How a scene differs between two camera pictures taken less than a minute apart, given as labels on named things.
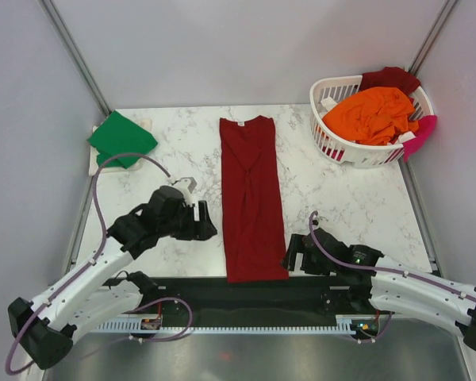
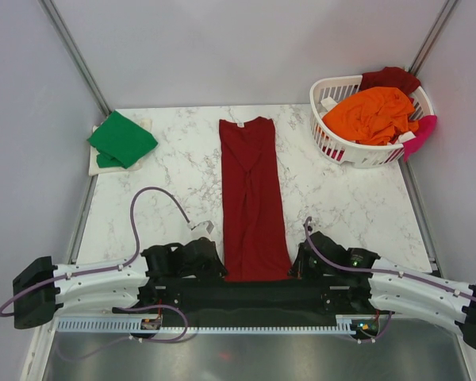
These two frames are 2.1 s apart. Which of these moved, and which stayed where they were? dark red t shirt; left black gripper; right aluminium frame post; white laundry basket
Moved: left black gripper
Stayed: right aluminium frame post; white laundry basket; dark red t shirt
